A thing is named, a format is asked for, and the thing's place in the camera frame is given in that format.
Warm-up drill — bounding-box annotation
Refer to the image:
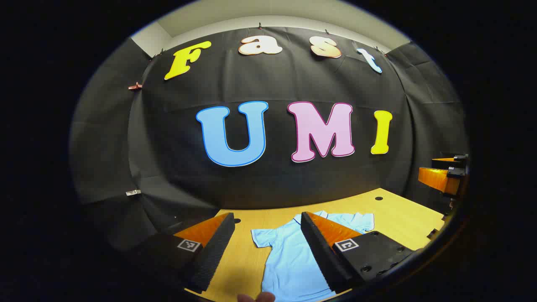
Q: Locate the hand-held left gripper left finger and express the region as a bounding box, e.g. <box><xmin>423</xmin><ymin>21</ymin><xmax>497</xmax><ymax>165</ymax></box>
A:
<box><xmin>126</xmin><ymin>212</ymin><xmax>236</xmax><ymax>294</ymax></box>

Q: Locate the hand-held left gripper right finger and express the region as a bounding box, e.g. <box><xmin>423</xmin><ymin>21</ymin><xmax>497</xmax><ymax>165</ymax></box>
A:
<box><xmin>300</xmin><ymin>211</ymin><xmax>417</xmax><ymax>294</ymax></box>

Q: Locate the light blue T-shirt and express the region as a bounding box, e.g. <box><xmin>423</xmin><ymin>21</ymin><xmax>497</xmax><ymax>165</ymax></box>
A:
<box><xmin>251</xmin><ymin>211</ymin><xmax>375</xmax><ymax>302</ymax></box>

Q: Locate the black backdrop cloth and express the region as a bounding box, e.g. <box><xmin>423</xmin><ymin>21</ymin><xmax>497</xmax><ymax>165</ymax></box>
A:
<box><xmin>69</xmin><ymin>26</ymin><xmax>469</xmax><ymax>252</ymax></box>

